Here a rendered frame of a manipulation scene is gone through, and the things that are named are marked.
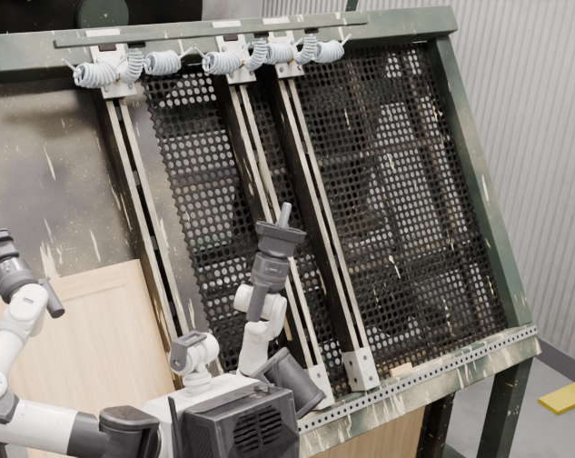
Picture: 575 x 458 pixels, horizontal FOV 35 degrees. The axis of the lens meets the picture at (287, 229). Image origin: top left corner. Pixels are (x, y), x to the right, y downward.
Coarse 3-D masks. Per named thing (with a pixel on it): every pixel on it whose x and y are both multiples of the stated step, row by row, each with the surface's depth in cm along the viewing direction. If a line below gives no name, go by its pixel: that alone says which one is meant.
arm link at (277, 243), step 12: (264, 228) 217; (276, 228) 217; (264, 240) 218; (276, 240) 218; (288, 240) 218; (300, 240) 219; (264, 252) 219; (276, 252) 218; (288, 252) 219; (264, 264) 218; (276, 264) 217; (288, 264) 220; (276, 276) 218
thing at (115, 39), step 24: (288, 24) 263; (312, 24) 268; (336, 24) 274; (360, 24) 280; (192, 48) 248; (288, 48) 266; (336, 48) 279; (96, 72) 230; (168, 72) 243; (216, 72) 254
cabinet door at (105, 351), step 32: (64, 288) 233; (96, 288) 238; (128, 288) 243; (0, 320) 222; (64, 320) 232; (96, 320) 237; (128, 320) 242; (32, 352) 225; (64, 352) 230; (96, 352) 235; (128, 352) 240; (160, 352) 245; (32, 384) 224; (64, 384) 228; (96, 384) 233; (128, 384) 238; (160, 384) 243; (96, 416) 232
